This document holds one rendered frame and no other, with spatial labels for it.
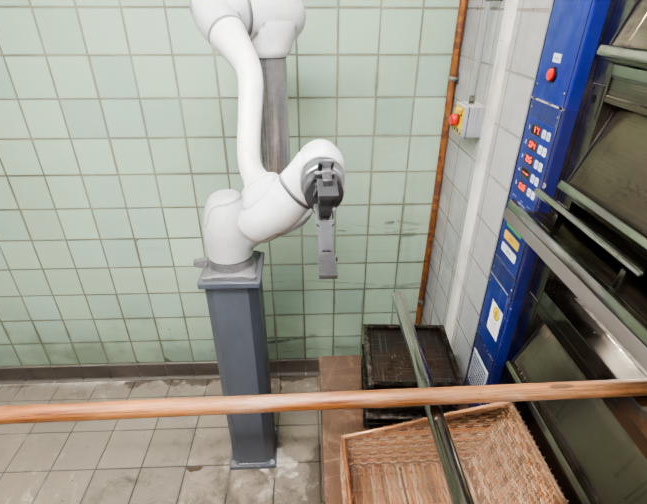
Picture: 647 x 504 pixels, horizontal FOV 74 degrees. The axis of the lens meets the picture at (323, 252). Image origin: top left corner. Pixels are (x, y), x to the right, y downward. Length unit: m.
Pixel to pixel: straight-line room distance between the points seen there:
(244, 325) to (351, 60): 1.06
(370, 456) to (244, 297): 0.63
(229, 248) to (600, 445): 1.08
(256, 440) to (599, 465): 1.34
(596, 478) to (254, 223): 0.88
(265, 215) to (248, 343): 0.76
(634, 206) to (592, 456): 0.52
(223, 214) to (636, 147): 1.03
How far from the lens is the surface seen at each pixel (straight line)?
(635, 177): 0.95
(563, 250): 0.84
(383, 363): 1.42
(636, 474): 1.06
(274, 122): 1.38
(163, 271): 2.19
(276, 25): 1.33
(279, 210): 0.94
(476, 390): 0.84
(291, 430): 2.26
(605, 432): 1.10
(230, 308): 1.52
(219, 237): 1.39
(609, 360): 1.05
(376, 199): 1.93
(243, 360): 1.67
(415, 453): 1.43
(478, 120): 1.54
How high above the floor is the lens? 1.80
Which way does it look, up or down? 30 degrees down
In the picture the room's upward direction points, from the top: straight up
